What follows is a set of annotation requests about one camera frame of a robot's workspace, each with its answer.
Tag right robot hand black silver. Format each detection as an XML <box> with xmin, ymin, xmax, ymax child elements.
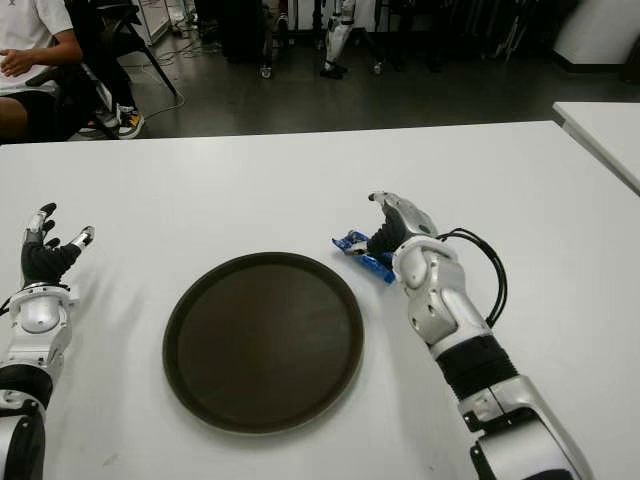
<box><xmin>344</xmin><ymin>190</ymin><xmax>442</xmax><ymax>265</ymax></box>

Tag seated person in white shirt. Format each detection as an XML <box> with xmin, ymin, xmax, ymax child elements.
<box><xmin>0</xmin><ymin>0</ymin><xmax>84</xmax><ymax>144</ymax></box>

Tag person in black clothes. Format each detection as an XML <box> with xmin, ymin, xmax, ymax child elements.
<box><xmin>74</xmin><ymin>0</ymin><xmax>147</xmax><ymax>141</ymax></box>

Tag white curved panel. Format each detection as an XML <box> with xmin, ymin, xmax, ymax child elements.
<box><xmin>551</xmin><ymin>0</ymin><xmax>640</xmax><ymax>66</ymax></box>

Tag white floor cable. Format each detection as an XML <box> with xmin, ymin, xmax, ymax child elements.
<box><xmin>142</xmin><ymin>37</ymin><xmax>227</xmax><ymax>124</ymax></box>

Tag round dark brown tray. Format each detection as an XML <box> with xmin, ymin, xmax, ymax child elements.
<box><xmin>161</xmin><ymin>250</ymin><xmax>365</xmax><ymax>435</ymax></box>

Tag black wheeled stand leg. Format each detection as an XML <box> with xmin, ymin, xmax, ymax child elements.
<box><xmin>256</xmin><ymin>14</ymin><xmax>277</xmax><ymax>81</ymax></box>
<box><xmin>359</xmin><ymin>29</ymin><xmax>385</xmax><ymax>77</ymax></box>

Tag white humanoid robot legs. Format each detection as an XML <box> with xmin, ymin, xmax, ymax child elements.
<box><xmin>319</xmin><ymin>0</ymin><xmax>359</xmax><ymax>81</ymax></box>

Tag blue Oreo cookie pack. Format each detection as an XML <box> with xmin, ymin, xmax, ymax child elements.
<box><xmin>328</xmin><ymin>228</ymin><xmax>399</xmax><ymax>287</ymax></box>

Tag grey armrest office chair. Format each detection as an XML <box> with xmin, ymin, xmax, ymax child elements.
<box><xmin>23</xmin><ymin>63</ymin><xmax>124</xmax><ymax>142</ymax></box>

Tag black folding chair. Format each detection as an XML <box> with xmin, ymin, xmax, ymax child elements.
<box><xmin>74</xmin><ymin>0</ymin><xmax>180</xmax><ymax>99</ymax></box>

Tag white side table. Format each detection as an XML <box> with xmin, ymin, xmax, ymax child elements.
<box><xmin>551</xmin><ymin>100</ymin><xmax>640</xmax><ymax>197</ymax></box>

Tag left robot hand black silver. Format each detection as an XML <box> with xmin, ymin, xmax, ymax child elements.
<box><xmin>18</xmin><ymin>201</ymin><xmax>97</xmax><ymax>291</ymax></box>

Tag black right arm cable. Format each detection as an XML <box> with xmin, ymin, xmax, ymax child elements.
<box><xmin>438</xmin><ymin>227</ymin><xmax>509</xmax><ymax>322</ymax></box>

